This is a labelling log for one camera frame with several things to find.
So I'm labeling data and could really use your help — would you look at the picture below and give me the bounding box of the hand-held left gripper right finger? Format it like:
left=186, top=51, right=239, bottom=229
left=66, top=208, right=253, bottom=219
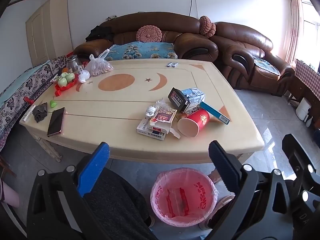
left=209, top=141, right=299, bottom=240

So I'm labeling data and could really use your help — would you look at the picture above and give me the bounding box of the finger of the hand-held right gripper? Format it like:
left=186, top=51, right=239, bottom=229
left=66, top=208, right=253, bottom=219
left=282, top=134, right=320, bottom=205

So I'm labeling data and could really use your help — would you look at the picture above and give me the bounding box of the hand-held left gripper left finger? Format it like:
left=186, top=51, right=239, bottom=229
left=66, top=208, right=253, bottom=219
left=26, top=142, right=110, bottom=240

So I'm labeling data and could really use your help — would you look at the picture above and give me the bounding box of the pink lined trash bin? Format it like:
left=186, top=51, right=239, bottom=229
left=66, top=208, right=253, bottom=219
left=150, top=168, right=218, bottom=228

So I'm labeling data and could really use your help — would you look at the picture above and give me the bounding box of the white medicine box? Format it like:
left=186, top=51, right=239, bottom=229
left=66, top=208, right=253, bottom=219
left=136, top=117, right=153, bottom=137

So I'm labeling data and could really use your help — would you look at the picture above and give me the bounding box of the white appliance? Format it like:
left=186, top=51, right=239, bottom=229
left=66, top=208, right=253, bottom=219
left=296, top=98, right=313, bottom=128

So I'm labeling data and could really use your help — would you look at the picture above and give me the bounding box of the person's dark trouser leg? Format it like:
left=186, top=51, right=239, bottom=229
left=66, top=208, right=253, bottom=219
left=84, top=167, right=157, bottom=240

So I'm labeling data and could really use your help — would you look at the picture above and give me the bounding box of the red paper cup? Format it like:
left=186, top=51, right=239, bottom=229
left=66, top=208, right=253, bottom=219
left=177, top=109, right=210, bottom=138

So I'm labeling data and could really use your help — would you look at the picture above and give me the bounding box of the wooden side table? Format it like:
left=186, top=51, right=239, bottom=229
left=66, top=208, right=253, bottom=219
left=287, top=76, right=318, bottom=110

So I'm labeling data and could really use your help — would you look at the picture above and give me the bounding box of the long teal box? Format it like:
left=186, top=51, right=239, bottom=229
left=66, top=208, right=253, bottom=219
left=199, top=101, right=230, bottom=125

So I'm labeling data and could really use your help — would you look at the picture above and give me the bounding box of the black smartphone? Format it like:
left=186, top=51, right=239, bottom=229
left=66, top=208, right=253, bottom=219
left=47, top=107, right=66, bottom=137

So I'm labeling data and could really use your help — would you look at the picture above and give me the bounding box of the red checkered tablecloth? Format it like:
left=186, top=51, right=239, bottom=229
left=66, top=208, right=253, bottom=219
left=295, top=59, right=320, bottom=99

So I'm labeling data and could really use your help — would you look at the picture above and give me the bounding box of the white red cigarette pack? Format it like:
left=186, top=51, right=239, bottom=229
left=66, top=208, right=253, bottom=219
left=147, top=126, right=167, bottom=141

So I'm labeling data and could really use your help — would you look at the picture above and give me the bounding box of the blue white milk carton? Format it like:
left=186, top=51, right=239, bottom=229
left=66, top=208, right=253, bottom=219
left=180, top=87, right=206, bottom=110

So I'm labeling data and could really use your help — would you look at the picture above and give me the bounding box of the dark crumpled cloth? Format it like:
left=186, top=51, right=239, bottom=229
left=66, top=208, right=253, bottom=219
left=32, top=102, right=48, bottom=123

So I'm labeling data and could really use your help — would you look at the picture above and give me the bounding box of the red patterned cigarette pack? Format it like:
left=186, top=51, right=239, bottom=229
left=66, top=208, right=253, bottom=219
left=149, top=106, right=177, bottom=125

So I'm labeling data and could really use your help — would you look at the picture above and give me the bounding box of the blue seat cloth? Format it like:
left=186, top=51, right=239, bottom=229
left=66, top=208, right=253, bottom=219
left=252, top=56, right=281, bottom=76

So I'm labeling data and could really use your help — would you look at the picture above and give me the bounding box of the black cardboard box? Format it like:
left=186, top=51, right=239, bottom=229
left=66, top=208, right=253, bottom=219
left=168, top=87, right=190, bottom=114

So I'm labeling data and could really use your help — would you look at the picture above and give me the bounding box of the crumpled white tissue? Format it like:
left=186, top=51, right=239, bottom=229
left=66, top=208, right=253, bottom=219
left=145, top=100, right=170, bottom=117

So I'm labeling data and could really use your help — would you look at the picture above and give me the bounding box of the white remote control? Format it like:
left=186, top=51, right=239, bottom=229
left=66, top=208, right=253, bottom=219
left=22, top=104, right=37, bottom=122

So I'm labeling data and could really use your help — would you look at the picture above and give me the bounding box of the red plastic tray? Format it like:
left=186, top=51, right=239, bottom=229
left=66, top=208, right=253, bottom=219
left=54, top=76, right=79, bottom=97

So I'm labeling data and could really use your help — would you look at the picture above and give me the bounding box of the pink cloth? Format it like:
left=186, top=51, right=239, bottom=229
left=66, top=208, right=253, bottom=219
left=0, top=179, right=20, bottom=208

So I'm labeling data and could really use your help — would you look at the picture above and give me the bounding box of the white crumpled plastic bag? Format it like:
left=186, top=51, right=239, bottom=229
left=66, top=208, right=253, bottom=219
left=78, top=70, right=90, bottom=83

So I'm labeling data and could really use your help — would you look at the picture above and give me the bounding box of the clear bag of peanuts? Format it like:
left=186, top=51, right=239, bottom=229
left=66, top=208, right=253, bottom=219
left=84, top=49, right=113, bottom=77

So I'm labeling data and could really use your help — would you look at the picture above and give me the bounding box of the glass jar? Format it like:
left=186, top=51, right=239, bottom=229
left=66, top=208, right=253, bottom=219
left=66, top=55, right=80, bottom=74

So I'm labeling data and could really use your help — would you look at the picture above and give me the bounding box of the floral patterned blanket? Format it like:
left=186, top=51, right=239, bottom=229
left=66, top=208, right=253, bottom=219
left=0, top=56, right=67, bottom=150

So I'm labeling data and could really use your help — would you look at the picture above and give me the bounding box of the brown leather armchair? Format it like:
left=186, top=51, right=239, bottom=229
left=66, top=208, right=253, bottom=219
left=210, top=22, right=295, bottom=96

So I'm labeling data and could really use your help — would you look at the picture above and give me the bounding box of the window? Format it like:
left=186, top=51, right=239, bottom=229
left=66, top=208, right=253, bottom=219
left=300, top=0, right=320, bottom=73

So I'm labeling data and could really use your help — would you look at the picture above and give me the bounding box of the pink curtain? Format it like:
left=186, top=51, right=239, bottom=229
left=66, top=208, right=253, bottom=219
left=282, top=0, right=304, bottom=67

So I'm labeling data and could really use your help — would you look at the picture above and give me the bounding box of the blue floral cushion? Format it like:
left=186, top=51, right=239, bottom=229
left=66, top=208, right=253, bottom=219
left=104, top=41, right=178, bottom=61

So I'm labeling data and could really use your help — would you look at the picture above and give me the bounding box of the black clothing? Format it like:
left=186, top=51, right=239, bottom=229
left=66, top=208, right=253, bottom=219
left=85, top=26, right=114, bottom=42

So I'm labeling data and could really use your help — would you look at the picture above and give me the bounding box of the cream wardrobe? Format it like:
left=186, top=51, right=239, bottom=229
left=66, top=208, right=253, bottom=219
left=25, top=0, right=73, bottom=67

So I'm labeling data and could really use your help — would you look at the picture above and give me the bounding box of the long brown leather sofa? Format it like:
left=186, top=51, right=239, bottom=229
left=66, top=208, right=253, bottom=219
left=73, top=12, right=219, bottom=62

